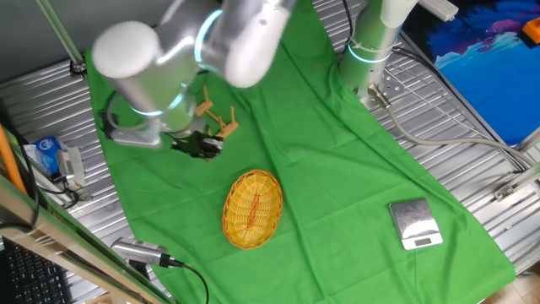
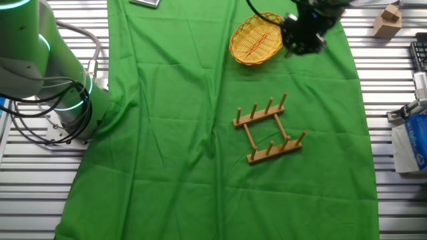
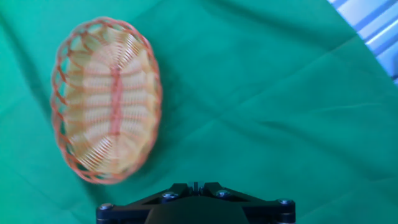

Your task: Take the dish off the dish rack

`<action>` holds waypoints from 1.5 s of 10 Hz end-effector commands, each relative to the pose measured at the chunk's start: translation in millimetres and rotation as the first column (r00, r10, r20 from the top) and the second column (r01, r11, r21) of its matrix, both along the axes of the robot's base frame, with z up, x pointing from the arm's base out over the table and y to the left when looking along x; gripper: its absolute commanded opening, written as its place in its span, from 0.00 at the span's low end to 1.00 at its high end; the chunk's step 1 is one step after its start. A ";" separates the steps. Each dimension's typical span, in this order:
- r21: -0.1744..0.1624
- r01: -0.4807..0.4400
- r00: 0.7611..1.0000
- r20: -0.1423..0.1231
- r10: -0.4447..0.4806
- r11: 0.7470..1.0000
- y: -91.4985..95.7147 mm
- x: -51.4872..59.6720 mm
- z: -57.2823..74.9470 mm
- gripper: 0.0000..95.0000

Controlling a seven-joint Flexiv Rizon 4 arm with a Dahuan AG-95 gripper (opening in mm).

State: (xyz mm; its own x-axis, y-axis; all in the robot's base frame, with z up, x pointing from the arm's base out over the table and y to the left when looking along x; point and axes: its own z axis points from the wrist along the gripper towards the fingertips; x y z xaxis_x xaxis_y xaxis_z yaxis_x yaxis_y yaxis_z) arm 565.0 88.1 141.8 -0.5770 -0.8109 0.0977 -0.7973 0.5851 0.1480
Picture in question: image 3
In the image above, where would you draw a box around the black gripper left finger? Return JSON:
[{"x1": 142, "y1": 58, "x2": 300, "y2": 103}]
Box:
[{"x1": 95, "y1": 182, "x2": 195, "y2": 224}]

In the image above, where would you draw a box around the orange wire basket dish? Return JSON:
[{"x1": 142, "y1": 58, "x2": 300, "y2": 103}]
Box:
[{"x1": 50, "y1": 16, "x2": 164, "y2": 185}]

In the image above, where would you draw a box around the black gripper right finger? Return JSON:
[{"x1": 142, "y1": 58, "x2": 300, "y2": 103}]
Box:
[{"x1": 198, "y1": 182, "x2": 296, "y2": 224}]

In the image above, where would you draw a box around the green cloth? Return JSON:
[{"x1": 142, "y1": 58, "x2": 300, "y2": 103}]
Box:
[{"x1": 0, "y1": 0, "x2": 398, "y2": 224}]

